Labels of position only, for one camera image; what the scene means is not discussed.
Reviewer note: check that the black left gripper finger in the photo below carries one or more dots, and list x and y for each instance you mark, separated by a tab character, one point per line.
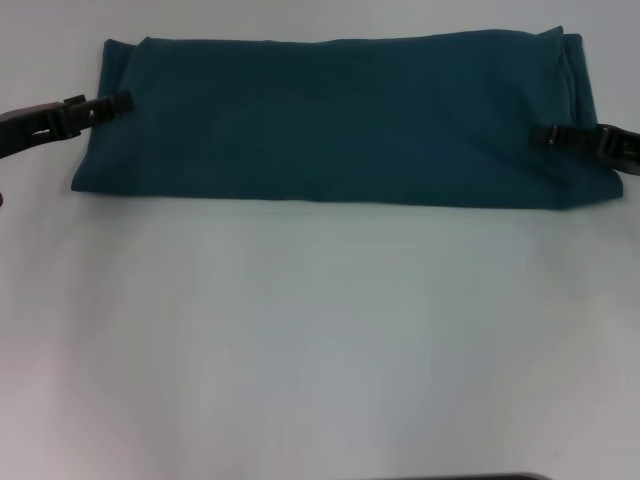
105	107
74	101

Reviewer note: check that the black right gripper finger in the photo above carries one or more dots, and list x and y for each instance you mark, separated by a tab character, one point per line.
565	137

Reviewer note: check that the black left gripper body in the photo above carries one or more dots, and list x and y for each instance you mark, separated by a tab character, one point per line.
25	127

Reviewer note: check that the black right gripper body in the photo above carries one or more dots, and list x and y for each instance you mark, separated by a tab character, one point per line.
625	150

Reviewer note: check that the teal T-shirt with FREE print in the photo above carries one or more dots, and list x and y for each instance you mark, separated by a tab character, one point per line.
325	125

